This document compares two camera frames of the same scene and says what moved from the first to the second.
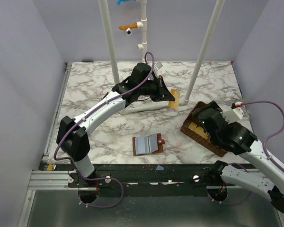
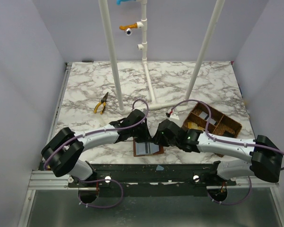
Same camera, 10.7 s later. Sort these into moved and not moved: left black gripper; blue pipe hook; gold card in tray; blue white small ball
Moved: left black gripper
Not moved: blue pipe hook; gold card in tray; blue white small ball
